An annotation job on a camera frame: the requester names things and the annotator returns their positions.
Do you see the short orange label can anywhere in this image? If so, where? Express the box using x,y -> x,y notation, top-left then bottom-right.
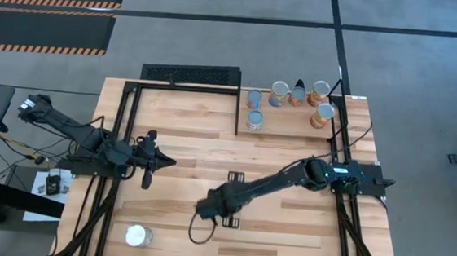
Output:
288,86 -> 308,108

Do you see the tall peaches label can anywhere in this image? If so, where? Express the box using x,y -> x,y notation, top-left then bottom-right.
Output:
267,79 -> 291,109
124,223 -> 155,249

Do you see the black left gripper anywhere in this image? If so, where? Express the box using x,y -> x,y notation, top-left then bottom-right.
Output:
125,127 -> 179,192

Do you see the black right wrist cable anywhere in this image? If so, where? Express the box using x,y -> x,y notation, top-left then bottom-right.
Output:
186,211 -> 219,246

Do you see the black right base cable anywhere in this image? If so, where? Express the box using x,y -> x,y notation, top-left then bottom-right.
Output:
278,113 -> 375,177

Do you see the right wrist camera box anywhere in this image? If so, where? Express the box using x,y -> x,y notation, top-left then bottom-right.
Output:
196,197 -> 220,222

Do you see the black mesh panel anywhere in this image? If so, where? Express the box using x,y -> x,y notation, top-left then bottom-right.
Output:
140,59 -> 242,89

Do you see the short green peas label can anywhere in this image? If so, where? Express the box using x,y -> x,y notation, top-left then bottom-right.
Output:
244,109 -> 265,132

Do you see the tall corn label can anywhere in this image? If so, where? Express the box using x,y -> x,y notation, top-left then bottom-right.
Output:
309,101 -> 336,131
306,79 -> 332,109

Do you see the small black device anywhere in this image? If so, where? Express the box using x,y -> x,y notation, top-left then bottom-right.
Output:
44,174 -> 63,196

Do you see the short red teal label can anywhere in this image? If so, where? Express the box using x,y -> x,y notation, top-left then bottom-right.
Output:
244,88 -> 264,111

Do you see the white paper sheet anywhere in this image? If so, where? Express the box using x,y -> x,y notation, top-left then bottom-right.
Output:
29,168 -> 75,205

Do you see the black aluminium table frame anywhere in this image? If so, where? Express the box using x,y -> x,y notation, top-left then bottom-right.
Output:
53,73 -> 411,256

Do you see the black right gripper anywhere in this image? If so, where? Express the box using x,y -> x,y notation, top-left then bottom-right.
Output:
218,170 -> 248,231

